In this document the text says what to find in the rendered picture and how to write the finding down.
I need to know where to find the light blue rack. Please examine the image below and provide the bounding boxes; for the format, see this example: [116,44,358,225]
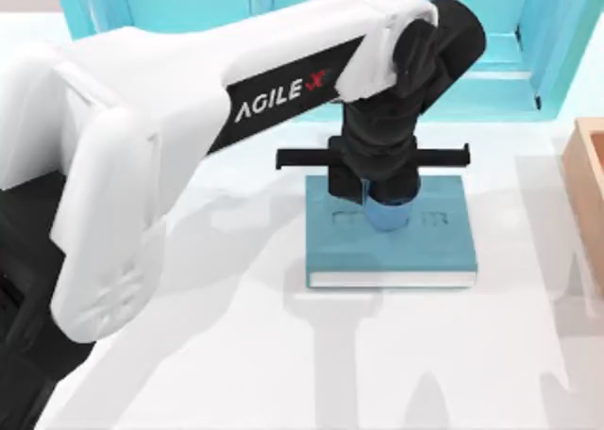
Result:
[50,0,604,123]

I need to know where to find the blue cup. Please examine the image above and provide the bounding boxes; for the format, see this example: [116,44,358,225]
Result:
[363,179,418,234]

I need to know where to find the salmon-coloured box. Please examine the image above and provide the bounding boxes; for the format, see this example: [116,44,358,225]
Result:
[561,116,604,280]

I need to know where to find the teal book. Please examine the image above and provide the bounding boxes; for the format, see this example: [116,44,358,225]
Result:
[304,174,479,290]

